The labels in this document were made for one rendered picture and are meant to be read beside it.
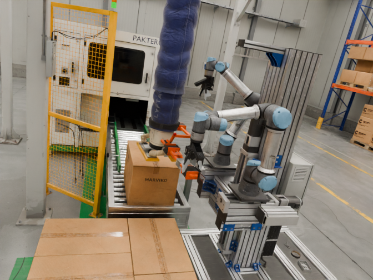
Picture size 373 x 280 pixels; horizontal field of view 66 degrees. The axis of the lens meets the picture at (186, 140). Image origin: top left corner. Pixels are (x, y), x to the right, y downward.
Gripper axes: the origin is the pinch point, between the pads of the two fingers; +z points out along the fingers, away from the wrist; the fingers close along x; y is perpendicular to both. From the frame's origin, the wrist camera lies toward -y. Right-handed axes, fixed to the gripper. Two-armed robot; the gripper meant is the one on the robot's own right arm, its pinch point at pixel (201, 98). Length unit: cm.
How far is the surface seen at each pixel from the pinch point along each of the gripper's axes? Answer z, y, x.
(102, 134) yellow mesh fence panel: 56, -78, 49
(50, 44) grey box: -23, -126, 40
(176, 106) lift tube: 1, -33, -40
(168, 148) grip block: 25, -39, -59
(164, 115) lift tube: 8, -41, -40
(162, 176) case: 66, -30, -21
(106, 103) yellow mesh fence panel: 24, -76, 49
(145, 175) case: 65, -44, -21
